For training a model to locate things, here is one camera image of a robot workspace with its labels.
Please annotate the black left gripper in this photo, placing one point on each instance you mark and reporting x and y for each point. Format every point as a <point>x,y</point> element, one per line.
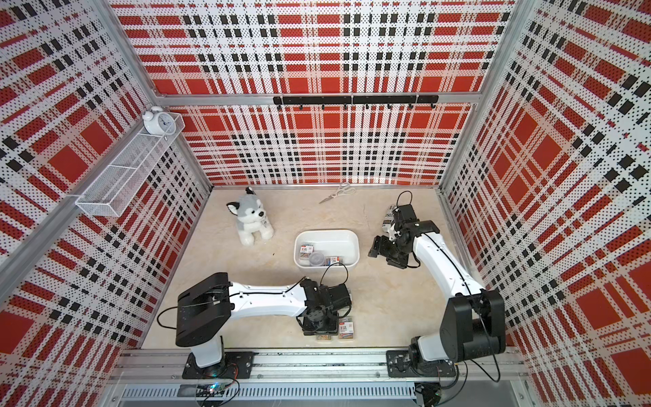
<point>332,328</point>

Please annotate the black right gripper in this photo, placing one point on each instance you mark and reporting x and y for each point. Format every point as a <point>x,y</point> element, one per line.
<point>381,247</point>

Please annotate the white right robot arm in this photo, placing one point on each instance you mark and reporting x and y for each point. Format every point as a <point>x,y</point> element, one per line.
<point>473,322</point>

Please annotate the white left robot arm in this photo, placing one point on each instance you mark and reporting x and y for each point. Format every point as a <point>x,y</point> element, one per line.
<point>207,306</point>

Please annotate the white plastic storage box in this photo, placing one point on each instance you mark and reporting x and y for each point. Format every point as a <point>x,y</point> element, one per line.
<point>336,242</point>

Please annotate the round clear clip tub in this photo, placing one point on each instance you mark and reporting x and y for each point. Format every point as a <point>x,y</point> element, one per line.
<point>317,259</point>

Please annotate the grey white husky plush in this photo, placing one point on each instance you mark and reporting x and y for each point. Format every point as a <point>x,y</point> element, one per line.
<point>251,218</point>

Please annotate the white alarm clock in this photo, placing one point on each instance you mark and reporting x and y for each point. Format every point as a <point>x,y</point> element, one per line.
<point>159,122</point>

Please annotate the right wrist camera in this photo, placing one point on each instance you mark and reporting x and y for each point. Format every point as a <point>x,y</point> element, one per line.
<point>403,215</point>

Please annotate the white handled scissors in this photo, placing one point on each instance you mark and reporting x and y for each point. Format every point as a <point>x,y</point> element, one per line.
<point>344,189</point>

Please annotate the black hook rail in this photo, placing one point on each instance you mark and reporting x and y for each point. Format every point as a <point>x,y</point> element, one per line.
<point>410,99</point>

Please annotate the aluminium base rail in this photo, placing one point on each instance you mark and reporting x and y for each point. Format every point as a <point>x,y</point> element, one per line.
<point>317,377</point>

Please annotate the white wire mesh shelf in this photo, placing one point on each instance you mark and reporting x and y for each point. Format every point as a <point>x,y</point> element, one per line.
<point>116,186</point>

